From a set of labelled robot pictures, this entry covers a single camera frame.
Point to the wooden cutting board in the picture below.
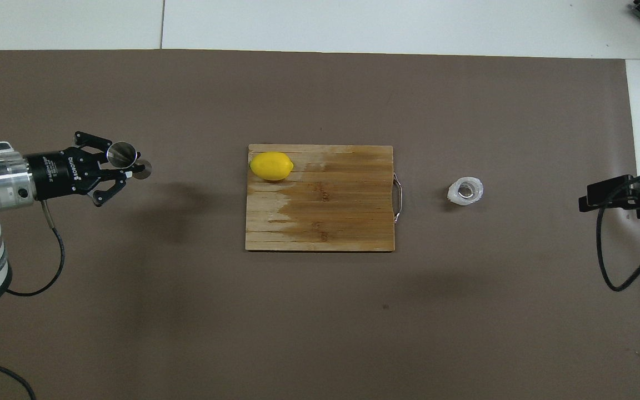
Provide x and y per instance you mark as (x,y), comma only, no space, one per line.
(325,205)

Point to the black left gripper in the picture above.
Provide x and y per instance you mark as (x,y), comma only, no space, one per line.
(56,173)

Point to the yellow lemon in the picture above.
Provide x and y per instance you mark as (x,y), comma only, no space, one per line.
(271,166)

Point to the clear faceted glass cup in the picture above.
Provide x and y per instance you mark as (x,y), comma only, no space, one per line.
(465,191)

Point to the brown table mat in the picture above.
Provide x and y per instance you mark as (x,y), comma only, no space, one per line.
(320,322)

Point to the metal double jigger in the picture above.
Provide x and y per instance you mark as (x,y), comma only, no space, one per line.
(122,154)

